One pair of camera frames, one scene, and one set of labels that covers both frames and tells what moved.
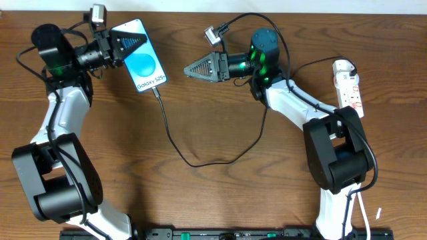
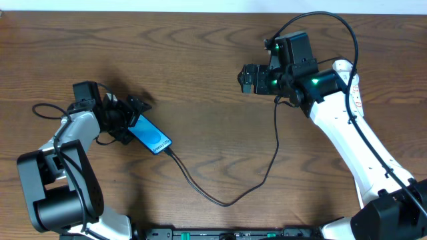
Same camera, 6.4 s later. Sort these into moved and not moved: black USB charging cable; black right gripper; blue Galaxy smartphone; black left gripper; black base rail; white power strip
Moved: black left gripper; black USB charging cable; blue Galaxy smartphone; black right gripper
Not moved: white power strip; black base rail
